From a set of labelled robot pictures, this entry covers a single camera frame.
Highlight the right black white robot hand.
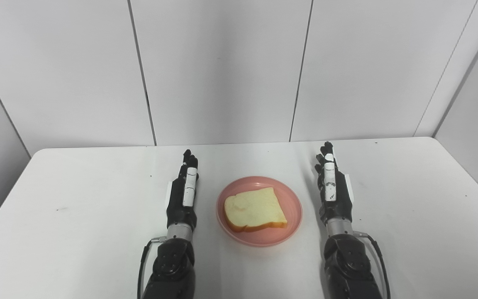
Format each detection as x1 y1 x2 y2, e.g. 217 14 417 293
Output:
315 142 354 225

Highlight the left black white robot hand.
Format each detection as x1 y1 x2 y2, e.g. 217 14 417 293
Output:
166 149 200 230

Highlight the slice of bread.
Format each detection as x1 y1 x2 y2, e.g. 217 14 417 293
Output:
223 187 288 233

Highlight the pink round plate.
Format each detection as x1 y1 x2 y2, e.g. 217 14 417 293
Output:
216 176 304 248

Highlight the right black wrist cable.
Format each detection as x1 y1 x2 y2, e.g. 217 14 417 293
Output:
353 231 391 299

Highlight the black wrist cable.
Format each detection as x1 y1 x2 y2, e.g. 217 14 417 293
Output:
137 236 167 299
353 231 391 299

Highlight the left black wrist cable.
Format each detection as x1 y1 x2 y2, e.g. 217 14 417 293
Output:
137 236 167 299

